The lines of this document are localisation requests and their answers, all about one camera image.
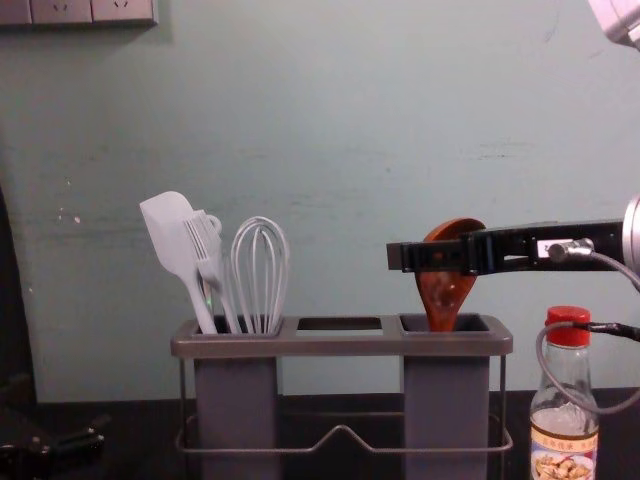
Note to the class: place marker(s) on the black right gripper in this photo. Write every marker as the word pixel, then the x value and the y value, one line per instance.
pixel 520 262

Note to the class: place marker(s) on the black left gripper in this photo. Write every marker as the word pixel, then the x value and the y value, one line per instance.
pixel 22 457

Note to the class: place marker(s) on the brown wooden spoon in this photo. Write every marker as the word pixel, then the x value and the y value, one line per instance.
pixel 440 300

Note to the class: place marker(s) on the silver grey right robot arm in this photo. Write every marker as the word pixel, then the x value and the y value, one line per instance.
pixel 634 230

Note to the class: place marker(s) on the black table cloth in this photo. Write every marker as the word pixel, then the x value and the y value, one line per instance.
pixel 130 430

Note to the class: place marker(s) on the grey plastic utensil bin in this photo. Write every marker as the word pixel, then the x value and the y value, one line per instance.
pixel 445 400
pixel 235 400

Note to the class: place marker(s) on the pale grey silicone whisk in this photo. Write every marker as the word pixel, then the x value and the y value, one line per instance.
pixel 260 235

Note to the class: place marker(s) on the red bottle cap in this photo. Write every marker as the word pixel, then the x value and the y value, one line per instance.
pixel 568 325

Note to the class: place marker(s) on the clear glass bottle printed label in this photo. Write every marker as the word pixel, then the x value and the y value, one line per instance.
pixel 564 375

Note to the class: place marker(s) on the pale grey silicone spatula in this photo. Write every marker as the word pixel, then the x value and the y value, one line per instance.
pixel 167 230

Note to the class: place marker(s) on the grey wall socket plate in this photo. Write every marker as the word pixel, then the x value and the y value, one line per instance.
pixel 122 9
pixel 62 10

